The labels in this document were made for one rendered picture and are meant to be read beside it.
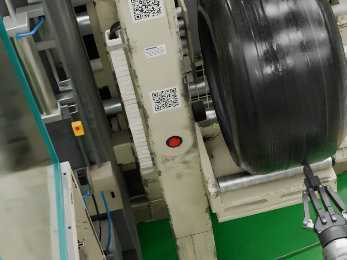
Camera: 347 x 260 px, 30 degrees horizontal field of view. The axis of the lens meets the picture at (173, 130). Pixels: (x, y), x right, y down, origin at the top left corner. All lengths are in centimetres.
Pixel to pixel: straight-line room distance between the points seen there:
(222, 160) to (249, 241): 84
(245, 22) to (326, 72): 22
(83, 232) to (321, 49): 74
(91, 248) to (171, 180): 32
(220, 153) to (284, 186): 28
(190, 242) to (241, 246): 71
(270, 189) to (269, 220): 101
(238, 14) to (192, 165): 51
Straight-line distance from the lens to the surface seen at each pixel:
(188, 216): 203
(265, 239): 284
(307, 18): 155
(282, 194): 190
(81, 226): 167
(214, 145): 210
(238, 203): 187
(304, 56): 153
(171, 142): 176
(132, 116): 170
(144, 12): 149
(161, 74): 161
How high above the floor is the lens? 234
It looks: 45 degrees down
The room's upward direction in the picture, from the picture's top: 11 degrees counter-clockwise
